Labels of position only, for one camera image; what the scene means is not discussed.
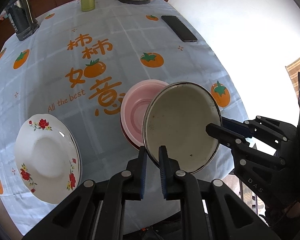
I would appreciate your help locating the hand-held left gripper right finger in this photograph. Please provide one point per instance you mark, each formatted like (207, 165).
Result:
(162, 173)

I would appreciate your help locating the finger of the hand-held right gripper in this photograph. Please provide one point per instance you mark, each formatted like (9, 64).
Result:
(236, 127)
(220, 132)

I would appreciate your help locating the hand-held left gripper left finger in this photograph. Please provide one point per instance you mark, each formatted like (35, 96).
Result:
(143, 175)

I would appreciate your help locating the metal bowl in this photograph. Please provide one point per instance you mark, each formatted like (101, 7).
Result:
(180, 125)

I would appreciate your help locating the pink bowl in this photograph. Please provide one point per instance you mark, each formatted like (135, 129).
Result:
(136, 105)

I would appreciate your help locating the white red-flower deep plate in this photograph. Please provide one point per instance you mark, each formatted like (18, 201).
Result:
(47, 157)

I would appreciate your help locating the person's right forearm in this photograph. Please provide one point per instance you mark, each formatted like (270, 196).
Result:
(292, 215)

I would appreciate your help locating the striped woven mat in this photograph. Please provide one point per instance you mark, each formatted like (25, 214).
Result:
(296, 72)

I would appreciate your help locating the black smartphone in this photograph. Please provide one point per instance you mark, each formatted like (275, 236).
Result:
(178, 27)

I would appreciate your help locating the persimmon print tablecloth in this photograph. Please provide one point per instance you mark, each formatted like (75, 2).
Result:
(52, 80)

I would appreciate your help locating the black electric kettle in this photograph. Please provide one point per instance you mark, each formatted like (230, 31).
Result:
(21, 17)

